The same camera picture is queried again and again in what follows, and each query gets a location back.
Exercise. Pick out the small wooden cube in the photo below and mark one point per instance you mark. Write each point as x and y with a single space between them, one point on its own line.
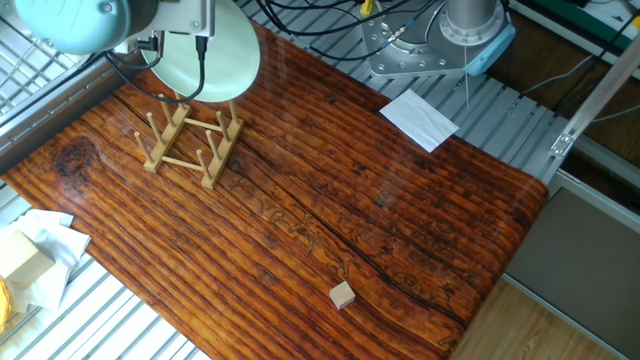
342 296

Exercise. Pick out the large wooden block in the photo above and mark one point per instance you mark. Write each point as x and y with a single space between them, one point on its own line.
22 260

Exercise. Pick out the wooden peg dish rack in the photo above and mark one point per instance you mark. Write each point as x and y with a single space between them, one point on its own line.
167 135

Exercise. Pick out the grey board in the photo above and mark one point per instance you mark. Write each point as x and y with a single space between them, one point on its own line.
590 270

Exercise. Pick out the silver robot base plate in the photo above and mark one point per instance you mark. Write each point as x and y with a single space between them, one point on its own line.
425 62

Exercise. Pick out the yellow object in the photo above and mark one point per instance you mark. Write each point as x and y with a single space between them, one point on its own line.
4 305

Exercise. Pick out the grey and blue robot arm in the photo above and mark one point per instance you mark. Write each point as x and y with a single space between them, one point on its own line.
75 22

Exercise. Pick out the wood grain table mat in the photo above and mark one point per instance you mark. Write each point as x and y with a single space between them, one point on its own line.
400 210

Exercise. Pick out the crumpled white cloth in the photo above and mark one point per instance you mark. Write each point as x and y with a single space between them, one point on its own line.
55 245

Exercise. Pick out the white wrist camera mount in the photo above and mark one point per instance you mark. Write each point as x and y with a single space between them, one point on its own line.
185 17

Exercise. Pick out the yellow tag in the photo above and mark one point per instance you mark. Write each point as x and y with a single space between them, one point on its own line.
367 6

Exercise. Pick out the pale green round plate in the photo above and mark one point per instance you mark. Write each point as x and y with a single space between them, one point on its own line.
230 60

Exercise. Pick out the white paper sheet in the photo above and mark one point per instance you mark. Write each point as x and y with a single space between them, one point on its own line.
417 120

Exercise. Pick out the aluminium frame post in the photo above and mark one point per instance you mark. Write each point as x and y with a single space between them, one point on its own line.
595 95

